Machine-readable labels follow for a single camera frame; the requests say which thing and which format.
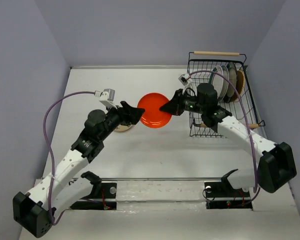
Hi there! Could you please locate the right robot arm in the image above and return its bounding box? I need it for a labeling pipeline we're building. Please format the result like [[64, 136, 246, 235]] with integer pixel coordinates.
[[159, 83, 297, 196]]

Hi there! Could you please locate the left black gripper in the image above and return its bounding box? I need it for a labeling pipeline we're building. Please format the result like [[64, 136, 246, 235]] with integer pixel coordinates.
[[98, 101, 145, 142]]

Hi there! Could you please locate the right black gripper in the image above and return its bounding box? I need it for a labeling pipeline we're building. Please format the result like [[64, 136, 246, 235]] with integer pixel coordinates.
[[159, 88, 207, 116]]

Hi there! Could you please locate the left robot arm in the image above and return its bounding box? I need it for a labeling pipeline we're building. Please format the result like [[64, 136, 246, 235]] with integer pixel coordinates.
[[12, 101, 145, 238]]

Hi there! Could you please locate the woven bamboo round plate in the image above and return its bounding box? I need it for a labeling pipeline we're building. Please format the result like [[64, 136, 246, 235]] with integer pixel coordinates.
[[236, 70, 245, 95]]

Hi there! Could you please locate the black wire dish rack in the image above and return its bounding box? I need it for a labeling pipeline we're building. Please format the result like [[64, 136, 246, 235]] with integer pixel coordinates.
[[187, 52, 266, 130]]

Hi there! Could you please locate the orange plate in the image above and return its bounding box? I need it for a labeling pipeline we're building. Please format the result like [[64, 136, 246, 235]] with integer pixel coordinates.
[[137, 92, 172, 129]]

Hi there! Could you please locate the white plate teal red rim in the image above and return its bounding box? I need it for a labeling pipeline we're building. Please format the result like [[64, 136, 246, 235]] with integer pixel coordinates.
[[209, 65, 224, 97]]

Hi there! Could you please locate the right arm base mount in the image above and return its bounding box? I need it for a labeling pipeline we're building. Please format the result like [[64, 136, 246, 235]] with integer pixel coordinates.
[[202, 181, 253, 210]]

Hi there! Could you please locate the black rimmed beige plate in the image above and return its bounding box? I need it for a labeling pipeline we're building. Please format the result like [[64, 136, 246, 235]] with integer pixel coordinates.
[[224, 62, 237, 103]]

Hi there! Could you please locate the small cream floral plate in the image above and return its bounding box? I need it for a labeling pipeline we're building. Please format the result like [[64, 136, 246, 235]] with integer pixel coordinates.
[[114, 124, 133, 133]]

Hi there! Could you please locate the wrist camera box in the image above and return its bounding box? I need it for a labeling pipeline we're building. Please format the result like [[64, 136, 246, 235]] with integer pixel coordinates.
[[178, 73, 193, 93], [99, 88, 116, 108]]

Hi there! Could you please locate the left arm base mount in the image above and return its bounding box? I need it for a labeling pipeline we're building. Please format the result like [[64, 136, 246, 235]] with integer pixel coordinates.
[[69, 182, 117, 211]]

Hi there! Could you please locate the teal rim Hao Wei plate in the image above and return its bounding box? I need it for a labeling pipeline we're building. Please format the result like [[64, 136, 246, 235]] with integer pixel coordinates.
[[218, 65, 229, 102]]

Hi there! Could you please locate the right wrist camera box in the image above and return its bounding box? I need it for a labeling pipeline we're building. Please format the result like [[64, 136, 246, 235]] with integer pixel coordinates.
[[178, 73, 193, 93]]

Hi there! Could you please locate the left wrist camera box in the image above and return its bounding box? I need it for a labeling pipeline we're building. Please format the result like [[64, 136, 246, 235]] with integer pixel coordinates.
[[99, 88, 116, 108]]

